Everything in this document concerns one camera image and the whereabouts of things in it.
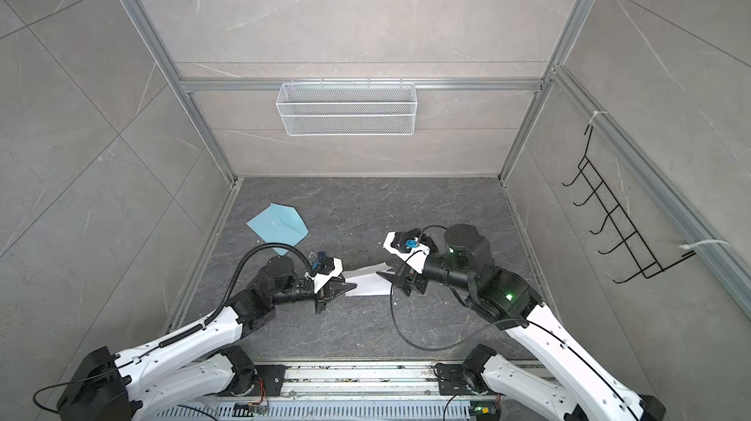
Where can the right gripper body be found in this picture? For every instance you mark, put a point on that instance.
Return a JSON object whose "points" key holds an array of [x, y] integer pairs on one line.
{"points": [[415, 278]]}

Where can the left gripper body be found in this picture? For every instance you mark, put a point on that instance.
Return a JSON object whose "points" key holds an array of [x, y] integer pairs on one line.
{"points": [[322, 299]]}

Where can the white letter paper blue border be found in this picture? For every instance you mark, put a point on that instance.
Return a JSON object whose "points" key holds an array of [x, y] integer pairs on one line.
{"points": [[368, 281]]}

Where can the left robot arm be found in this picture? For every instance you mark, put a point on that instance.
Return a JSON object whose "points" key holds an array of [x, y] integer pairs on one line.
{"points": [[201, 358]]}

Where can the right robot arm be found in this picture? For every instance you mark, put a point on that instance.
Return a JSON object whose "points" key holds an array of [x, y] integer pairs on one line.
{"points": [[582, 389]]}

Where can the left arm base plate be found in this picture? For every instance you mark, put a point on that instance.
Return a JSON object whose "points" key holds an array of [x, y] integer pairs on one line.
{"points": [[267, 378]]}

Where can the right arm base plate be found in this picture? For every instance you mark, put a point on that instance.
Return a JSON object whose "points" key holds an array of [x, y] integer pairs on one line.
{"points": [[451, 380]]}

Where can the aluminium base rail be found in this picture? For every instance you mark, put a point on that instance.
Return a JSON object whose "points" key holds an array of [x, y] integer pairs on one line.
{"points": [[355, 391]]}

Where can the white wire mesh basket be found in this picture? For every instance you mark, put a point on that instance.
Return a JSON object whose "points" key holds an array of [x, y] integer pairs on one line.
{"points": [[328, 109]]}

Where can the black wire hook rack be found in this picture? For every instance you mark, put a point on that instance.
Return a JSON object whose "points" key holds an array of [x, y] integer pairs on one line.
{"points": [[617, 219]]}

